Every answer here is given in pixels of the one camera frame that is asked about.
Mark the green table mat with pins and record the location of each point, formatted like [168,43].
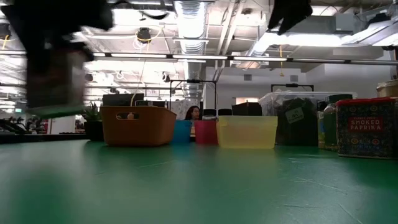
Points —
[199,186]

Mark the black lid spice jar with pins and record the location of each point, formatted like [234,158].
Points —
[321,130]

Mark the yellow plastic bin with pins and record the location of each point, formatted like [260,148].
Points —
[245,132]

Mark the silver ventilation duct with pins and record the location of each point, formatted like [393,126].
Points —
[191,31]

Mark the pink plastic bin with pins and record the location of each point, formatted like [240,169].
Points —
[205,132]

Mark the black box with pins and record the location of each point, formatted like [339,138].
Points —
[247,109]

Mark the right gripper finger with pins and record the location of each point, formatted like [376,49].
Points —
[275,15]
[295,11]

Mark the overhead beam with lights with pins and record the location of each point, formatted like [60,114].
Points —
[199,57]

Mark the person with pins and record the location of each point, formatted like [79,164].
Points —
[193,113]

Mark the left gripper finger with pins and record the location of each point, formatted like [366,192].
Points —
[83,49]
[31,49]

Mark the black metal frame stand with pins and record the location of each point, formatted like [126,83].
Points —
[192,81]
[292,85]

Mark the orange plastic bin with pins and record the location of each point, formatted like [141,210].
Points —
[140,130]

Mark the blue plastic bin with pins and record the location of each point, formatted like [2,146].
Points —
[182,132]

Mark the green lid spice jar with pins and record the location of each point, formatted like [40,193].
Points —
[56,84]
[331,127]

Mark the black overhead camera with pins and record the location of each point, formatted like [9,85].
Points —
[143,35]

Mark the small potted plant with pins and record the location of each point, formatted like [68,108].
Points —
[93,130]

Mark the black background monitor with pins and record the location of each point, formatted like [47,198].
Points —
[122,99]

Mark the clear plastic container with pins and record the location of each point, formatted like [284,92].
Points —
[270,99]

